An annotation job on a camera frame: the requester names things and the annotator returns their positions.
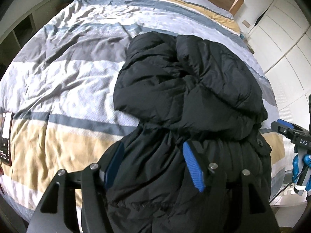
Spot black puffer jacket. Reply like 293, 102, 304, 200
107, 32, 271, 232

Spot blue gloved right hand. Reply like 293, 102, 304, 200
292, 146, 310, 196

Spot white wardrobe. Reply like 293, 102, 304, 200
246, 0, 311, 170

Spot black red package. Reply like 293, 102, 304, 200
1, 112, 14, 166

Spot striped blue white duvet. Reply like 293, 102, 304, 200
1, 0, 285, 220

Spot white shelf unit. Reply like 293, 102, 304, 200
1, 0, 66, 74

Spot wall socket plate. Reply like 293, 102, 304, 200
242, 20, 250, 28

